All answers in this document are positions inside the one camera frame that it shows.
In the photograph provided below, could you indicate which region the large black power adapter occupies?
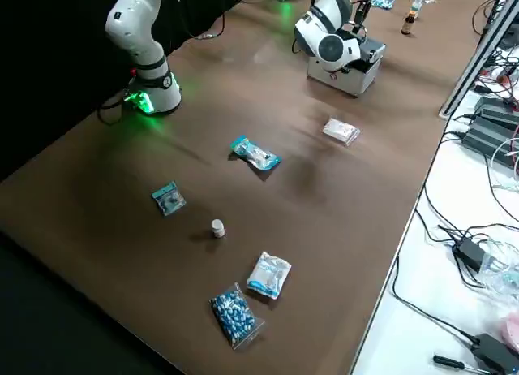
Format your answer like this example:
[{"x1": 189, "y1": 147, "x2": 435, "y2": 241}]
[{"x1": 472, "y1": 333, "x2": 519, "y2": 374}]

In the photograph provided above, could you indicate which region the pink object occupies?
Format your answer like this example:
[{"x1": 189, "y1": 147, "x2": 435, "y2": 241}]
[{"x1": 497, "y1": 313, "x2": 519, "y2": 351}]

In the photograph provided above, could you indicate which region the clear plastic bag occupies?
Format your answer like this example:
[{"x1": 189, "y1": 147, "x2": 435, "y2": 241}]
[{"x1": 478, "y1": 244, "x2": 519, "y2": 311}]

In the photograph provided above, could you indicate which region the aluminium frame post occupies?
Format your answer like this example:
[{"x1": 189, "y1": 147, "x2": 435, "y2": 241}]
[{"x1": 437, "y1": 3, "x2": 519, "y2": 119}]

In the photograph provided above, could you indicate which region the blue cotton swab packet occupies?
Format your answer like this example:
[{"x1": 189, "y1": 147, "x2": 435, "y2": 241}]
[{"x1": 229, "y1": 134, "x2": 284, "y2": 174}]

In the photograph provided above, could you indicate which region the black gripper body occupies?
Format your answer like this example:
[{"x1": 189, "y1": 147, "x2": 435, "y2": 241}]
[{"x1": 358, "y1": 45, "x2": 382, "y2": 67}]

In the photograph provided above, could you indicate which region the small teal packet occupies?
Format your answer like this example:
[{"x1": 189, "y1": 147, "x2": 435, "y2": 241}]
[{"x1": 151, "y1": 181, "x2": 187, "y2": 217}]

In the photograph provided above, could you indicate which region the small black power adapter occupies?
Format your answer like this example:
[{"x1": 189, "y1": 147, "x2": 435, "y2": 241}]
[{"x1": 453, "y1": 237, "x2": 487, "y2": 271}]

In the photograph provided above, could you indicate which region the silver aluminium medicine case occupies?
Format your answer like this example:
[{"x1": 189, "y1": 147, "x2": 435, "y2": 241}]
[{"x1": 307, "y1": 37, "x2": 387, "y2": 99}]

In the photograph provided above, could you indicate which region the white blue wipe packet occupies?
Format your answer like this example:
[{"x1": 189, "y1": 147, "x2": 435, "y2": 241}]
[{"x1": 246, "y1": 251, "x2": 293, "y2": 301}]

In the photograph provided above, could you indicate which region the white gauze packet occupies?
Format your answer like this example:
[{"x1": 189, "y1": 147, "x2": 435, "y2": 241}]
[{"x1": 322, "y1": 117, "x2": 362, "y2": 148}]

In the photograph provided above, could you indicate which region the dark grey device box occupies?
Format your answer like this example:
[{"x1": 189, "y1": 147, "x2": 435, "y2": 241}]
[
  {"x1": 474, "y1": 97, "x2": 519, "y2": 121},
  {"x1": 461, "y1": 114, "x2": 519, "y2": 170}
]

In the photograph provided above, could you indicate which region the black adapter cable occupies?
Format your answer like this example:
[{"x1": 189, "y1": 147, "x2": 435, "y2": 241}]
[{"x1": 391, "y1": 255, "x2": 478, "y2": 343}]

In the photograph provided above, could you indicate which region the black base cable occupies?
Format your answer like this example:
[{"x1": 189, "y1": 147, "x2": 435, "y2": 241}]
[{"x1": 96, "y1": 94, "x2": 135, "y2": 127}]

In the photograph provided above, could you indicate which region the brown glass bottle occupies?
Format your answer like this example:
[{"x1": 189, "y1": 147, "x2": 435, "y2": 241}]
[{"x1": 400, "y1": 10, "x2": 418, "y2": 36}]

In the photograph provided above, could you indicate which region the black handled screwdriver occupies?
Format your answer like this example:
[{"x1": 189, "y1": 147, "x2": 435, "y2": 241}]
[{"x1": 432, "y1": 353, "x2": 486, "y2": 372}]

